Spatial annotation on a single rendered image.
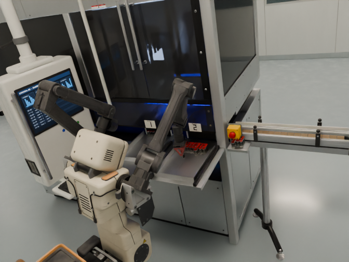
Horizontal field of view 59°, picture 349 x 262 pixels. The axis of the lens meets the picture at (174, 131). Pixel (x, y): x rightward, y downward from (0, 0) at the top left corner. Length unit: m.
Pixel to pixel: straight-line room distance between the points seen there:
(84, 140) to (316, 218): 2.01
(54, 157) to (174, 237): 1.17
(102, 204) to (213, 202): 1.17
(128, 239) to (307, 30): 5.44
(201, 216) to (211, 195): 0.25
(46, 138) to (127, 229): 0.90
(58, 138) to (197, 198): 1.07
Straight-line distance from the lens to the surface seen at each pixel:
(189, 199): 2.40
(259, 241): 2.59
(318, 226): 2.73
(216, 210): 2.37
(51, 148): 2.18
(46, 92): 1.36
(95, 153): 1.29
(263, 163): 2.16
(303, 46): 6.43
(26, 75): 2.04
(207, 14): 1.70
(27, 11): 2.48
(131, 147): 2.19
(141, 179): 1.25
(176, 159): 1.94
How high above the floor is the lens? 1.94
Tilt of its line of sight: 28 degrees down
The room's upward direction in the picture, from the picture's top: 11 degrees counter-clockwise
